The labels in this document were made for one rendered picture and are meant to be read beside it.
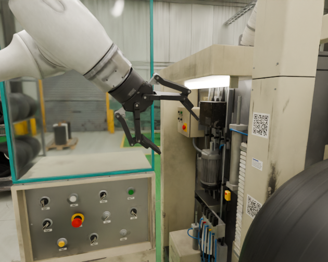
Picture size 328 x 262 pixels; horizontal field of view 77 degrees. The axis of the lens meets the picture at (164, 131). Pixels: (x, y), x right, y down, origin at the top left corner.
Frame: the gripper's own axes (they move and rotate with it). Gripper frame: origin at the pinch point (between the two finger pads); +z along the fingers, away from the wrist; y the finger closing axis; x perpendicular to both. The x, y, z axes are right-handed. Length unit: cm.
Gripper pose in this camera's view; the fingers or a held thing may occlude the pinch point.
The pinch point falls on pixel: (175, 132)
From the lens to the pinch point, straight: 55.4
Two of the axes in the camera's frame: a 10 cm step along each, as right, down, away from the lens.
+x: -2.8, -4.8, 8.3
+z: 6.2, 5.7, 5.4
